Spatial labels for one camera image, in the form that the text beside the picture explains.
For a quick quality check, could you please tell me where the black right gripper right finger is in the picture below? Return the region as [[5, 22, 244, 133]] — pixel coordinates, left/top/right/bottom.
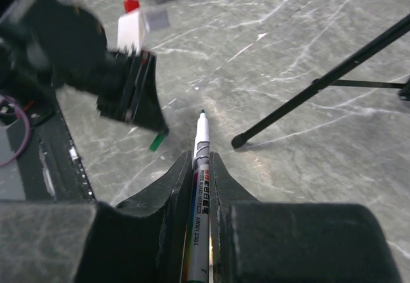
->
[[209, 152, 400, 282]]

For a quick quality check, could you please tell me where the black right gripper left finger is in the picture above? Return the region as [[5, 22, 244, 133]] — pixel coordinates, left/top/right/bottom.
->
[[1, 152, 192, 282]]

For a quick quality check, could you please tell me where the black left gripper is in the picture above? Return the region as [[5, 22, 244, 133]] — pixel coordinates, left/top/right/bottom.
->
[[51, 4, 170, 135]]

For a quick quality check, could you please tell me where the green marker cap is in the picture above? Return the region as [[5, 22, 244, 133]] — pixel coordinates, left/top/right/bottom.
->
[[149, 134, 167, 152]]

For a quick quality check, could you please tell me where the green capped whiteboard marker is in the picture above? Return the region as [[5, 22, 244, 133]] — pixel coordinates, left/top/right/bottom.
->
[[181, 110, 210, 282]]

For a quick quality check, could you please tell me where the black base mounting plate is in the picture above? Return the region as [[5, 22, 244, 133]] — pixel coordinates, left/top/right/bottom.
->
[[1, 86, 95, 201]]

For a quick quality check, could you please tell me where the black music stand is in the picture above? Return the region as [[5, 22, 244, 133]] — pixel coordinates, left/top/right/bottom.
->
[[231, 0, 409, 149]]

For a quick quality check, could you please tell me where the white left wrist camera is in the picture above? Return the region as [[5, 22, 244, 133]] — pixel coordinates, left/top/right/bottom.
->
[[117, 0, 170, 56]]

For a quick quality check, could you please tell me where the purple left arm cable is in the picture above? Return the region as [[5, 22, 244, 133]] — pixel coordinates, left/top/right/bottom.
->
[[0, 0, 140, 168]]

